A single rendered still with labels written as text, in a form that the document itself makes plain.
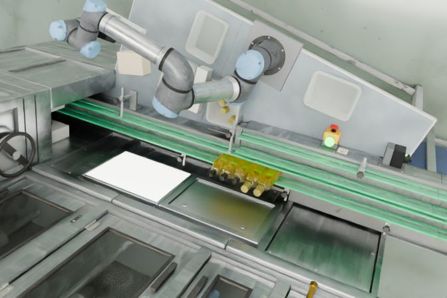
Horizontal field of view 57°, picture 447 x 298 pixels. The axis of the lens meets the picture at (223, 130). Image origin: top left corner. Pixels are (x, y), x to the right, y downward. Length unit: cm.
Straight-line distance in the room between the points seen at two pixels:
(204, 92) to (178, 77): 21
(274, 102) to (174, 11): 69
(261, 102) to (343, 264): 85
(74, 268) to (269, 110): 113
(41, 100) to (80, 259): 82
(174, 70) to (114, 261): 73
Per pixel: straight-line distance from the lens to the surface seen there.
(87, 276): 160
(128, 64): 234
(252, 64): 180
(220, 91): 176
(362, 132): 201
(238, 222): 181
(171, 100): 155
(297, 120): 206
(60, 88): 219
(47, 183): 208
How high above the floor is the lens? 265
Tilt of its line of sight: 59 degrees down
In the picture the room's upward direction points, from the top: 126 degrees counter-clockwise
